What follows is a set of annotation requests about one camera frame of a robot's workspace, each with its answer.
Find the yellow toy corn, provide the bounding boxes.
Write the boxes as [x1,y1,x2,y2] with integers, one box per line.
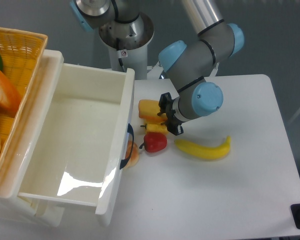
[0,112,15,145]

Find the yellow woven basket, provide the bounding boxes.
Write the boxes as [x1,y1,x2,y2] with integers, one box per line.
[0,27,48,170]

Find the yellow toy bell pepper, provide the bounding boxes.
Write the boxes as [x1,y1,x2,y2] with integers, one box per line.
[140,122,169,135]

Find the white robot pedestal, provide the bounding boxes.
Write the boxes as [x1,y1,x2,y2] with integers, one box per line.
[107,44,169,81]

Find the white plastic drawer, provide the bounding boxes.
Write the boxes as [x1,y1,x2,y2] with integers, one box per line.
[19,64,135,218]

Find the yellow toy banana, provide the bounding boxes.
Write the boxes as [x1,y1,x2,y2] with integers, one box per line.
[174,136,232,161]

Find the orange toy bread slice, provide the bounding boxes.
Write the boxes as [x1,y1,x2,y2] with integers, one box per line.
[138,99,167,123]

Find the red toy bell pepper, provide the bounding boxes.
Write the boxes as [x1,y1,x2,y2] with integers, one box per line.
[139,132,168,153]

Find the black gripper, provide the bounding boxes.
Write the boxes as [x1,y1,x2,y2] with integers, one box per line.
[157,92,184,136]

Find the tan toy bread roll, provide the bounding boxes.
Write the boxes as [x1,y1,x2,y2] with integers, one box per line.
[124,140,140,169]

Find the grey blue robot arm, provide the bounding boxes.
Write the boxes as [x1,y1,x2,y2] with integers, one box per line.
[70,0,245,135]

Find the orange toy baguette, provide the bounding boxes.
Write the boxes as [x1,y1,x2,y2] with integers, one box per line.
[0,71,22,117]

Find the white drawer cabinet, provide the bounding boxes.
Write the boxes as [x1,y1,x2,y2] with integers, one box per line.
[0,49,116,228]

